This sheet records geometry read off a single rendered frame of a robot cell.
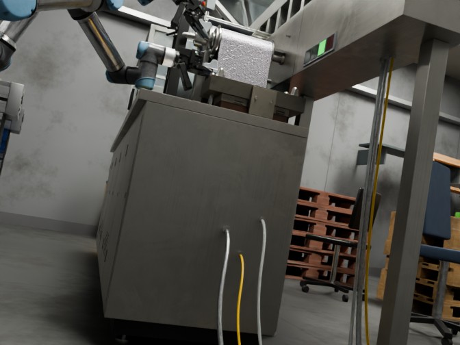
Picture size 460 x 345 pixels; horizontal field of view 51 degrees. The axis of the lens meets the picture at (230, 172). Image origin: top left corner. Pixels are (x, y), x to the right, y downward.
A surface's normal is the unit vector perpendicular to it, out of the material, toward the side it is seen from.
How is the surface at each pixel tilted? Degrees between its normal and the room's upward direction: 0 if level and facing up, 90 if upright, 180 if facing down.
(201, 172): 90
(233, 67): 90
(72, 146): 90
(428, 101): 90
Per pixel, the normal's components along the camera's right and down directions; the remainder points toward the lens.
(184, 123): 0.28, -0.04
